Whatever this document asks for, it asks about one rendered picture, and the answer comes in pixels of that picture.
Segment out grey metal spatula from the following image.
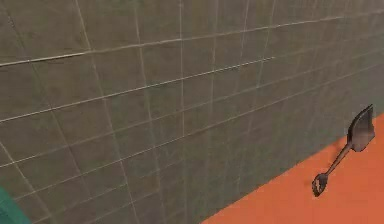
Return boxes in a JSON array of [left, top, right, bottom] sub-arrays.
[[311, 104, 376, 198]]

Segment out green object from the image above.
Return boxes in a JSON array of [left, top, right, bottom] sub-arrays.
[[0, 186, 32, 224]]

